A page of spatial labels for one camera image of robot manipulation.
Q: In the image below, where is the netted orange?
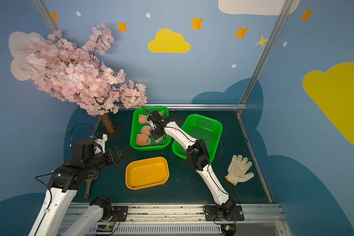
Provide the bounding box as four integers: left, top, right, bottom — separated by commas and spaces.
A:
138, 115, 148, 124
141, 125, 152, 136
136, 134, 151, 147

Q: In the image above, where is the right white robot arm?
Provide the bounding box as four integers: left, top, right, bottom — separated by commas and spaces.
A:
147, 111, 236, 220

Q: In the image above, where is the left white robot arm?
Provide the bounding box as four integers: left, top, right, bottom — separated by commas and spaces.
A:
29, 139, 127, 236

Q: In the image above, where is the left green plastic basket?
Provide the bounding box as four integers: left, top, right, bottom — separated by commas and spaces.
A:
130, 106, 171, 151

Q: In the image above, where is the green plastic basket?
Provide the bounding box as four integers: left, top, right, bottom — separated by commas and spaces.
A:
182, 114, 223, 163
130, 106, 171, 151

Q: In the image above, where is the yellow plastic tray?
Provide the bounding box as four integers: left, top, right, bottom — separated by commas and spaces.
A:
125, 157, 170, 190

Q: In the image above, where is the right green plastic basket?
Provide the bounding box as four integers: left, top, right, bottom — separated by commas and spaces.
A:
182, 114, 223, 163

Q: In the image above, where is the pink artificial blossom tree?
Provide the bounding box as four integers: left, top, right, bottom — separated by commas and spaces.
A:
21, 23, 147, 136

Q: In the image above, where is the white cotton work glove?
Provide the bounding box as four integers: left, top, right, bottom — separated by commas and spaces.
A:
225, 155, 254, 186

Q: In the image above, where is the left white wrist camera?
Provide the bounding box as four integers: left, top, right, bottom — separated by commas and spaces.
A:
94, 133, 108, 154

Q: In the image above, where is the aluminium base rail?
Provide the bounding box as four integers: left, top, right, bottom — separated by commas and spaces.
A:
36, 203, 293, 236

